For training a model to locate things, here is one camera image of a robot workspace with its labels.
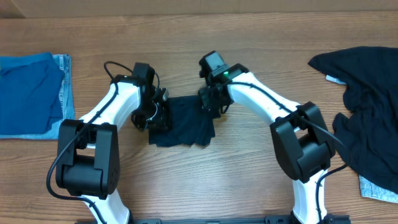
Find folded blue t-shirt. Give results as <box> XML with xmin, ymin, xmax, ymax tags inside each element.
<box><xmin>1</xmin><ymin>53</ymin><xmax>64</xmax><ymax>135</ymax></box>

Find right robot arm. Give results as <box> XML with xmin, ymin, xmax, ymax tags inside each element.
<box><xmin>198</xmin><ymin>51</ymin><xmax>335</xmax><ymax>223</ymax></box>

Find folded light blue jeans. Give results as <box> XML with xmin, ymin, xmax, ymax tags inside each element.
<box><xmin>1</xmin><ymin>54</ymin><xmax>75</xmax><ymax>140</ymax></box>

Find dark navy t-shirt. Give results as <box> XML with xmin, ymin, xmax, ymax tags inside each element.
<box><xmin>149</xmin><ymin>95</ymin><xmax>221</xmax><ymax>147</ymax></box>

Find light denim garment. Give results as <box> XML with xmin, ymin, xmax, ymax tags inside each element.
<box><xmin>325</xmin><ymin>74</ymin><xmax>398</xmax><ymax>204</ymax></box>

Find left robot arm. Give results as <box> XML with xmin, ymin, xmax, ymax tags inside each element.
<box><xmin>46</xmin><ymin>63</ymin><xmax>172</xmax><ymax>223</ymax></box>

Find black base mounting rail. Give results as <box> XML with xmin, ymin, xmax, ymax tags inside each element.
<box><xmin>74</xmin><ymin>214</ymin><xmax>351</xmax><ymax>224</ymax></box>

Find dark navy garment pile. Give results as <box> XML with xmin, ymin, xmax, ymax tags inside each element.
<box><xmin>308</xmin><ymin>47</ymin><xmax>397</xmax><ymax>192</ymax></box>

